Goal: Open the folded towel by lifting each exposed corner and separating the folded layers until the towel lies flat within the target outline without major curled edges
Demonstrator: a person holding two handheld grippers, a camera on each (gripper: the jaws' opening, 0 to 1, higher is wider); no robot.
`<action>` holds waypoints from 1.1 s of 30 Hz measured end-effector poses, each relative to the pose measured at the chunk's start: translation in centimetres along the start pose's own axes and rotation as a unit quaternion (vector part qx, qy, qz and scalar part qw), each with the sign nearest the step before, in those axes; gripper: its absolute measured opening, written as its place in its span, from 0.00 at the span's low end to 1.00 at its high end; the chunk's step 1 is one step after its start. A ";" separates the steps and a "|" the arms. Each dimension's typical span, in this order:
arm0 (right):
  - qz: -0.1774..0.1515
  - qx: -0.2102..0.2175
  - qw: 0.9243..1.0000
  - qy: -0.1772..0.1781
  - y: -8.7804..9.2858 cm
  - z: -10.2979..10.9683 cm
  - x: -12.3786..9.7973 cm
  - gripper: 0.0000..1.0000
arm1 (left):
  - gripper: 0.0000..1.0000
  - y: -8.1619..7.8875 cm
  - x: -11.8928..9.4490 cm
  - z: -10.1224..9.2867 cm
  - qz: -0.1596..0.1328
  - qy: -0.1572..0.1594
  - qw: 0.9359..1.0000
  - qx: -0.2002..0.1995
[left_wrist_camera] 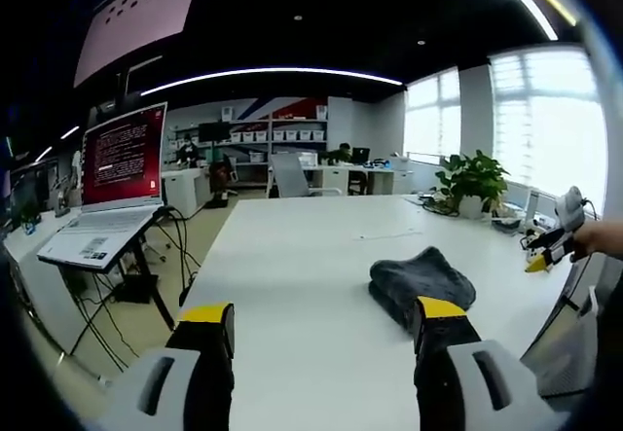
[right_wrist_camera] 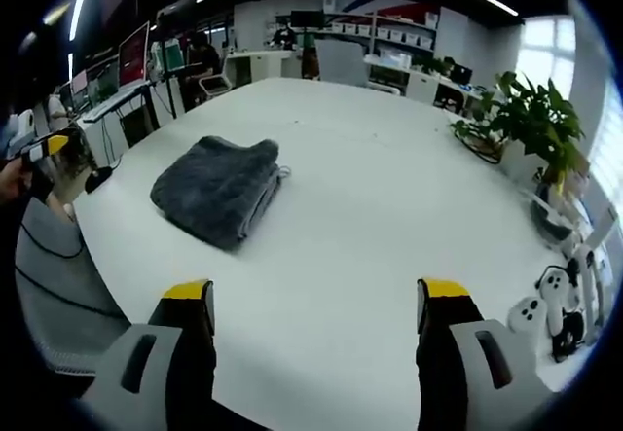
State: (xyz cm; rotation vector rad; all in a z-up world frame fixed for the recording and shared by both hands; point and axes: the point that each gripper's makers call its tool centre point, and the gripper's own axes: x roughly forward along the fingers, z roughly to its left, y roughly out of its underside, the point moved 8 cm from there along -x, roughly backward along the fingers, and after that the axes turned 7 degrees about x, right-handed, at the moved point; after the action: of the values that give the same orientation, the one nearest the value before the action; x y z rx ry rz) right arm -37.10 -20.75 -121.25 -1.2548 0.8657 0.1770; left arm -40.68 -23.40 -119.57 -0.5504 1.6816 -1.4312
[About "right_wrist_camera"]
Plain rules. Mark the white side desk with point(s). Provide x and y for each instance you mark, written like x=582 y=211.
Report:
x=114 y=105

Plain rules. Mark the black monitor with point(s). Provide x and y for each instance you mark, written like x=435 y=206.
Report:
x=306 y=18

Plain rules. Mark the grey mesh office chair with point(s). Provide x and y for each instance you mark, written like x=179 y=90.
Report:
x=58 y=295

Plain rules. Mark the red-framed monitor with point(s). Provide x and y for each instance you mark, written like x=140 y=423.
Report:
x=132 y=56

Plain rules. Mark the white armrest office chair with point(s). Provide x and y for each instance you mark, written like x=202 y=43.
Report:
x=216 y=81

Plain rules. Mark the black laptop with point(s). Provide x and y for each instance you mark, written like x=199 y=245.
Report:
x=460 y=75

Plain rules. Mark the person's left hand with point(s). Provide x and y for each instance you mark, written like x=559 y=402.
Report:
x=12 y=180

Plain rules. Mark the green potted plant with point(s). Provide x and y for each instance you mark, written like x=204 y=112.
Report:
x=530 y=124

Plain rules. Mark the white storage shelf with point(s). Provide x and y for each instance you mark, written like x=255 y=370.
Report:
x=384 y=32

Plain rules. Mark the grey towel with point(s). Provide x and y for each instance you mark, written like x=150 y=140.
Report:
x=219 y=190

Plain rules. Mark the white headset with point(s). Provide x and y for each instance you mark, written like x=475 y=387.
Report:
x=557 y=219

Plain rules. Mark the white controller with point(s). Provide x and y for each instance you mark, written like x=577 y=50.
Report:
x=528 y=314
x=557 y=299

